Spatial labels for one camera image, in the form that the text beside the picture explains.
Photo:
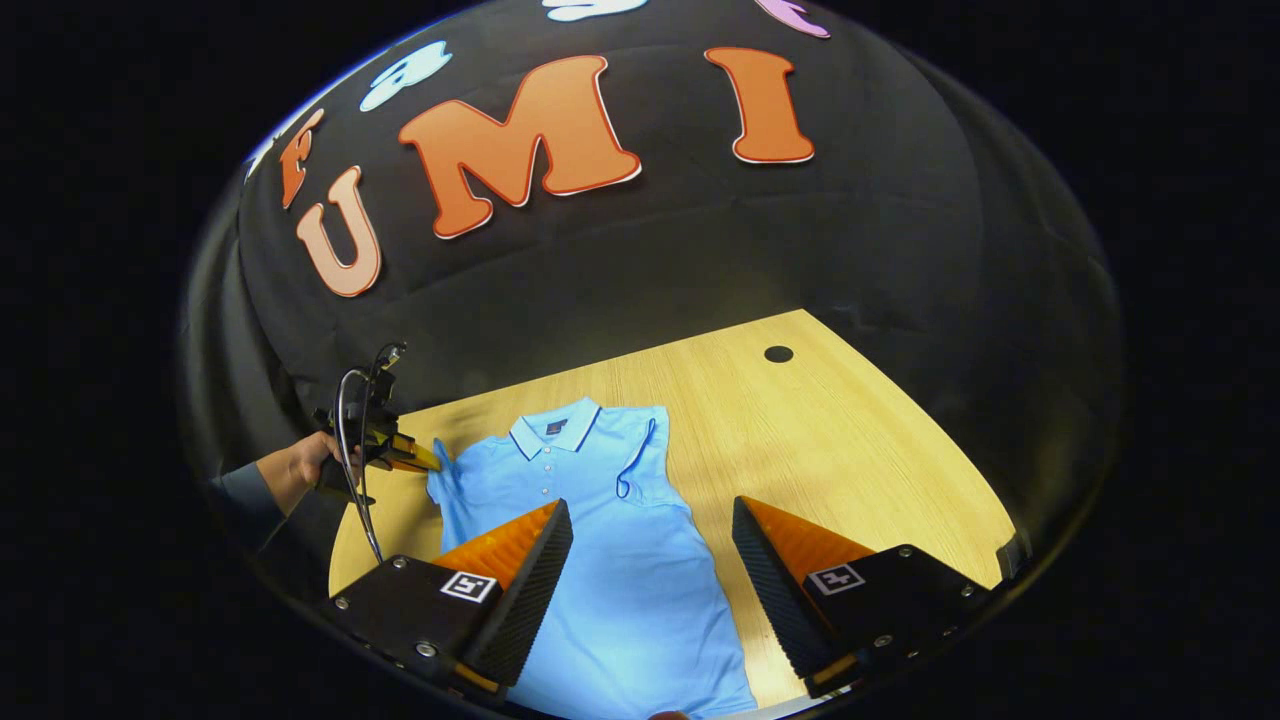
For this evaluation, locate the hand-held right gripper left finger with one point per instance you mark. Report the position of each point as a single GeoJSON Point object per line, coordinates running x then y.
{"type": "Point", "coordinates": [530, 590]}

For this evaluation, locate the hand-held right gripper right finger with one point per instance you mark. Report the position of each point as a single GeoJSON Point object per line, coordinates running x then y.
{"type": "Point", "coordinates": [775, 590]}

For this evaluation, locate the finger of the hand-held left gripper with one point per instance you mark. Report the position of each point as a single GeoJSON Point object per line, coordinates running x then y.
{"type": "Point", "coordinates": [412, 455]}

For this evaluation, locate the light blue T-shirt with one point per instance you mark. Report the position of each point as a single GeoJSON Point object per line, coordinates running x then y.
{"type": "Point", "coordinates": [620, 560]}

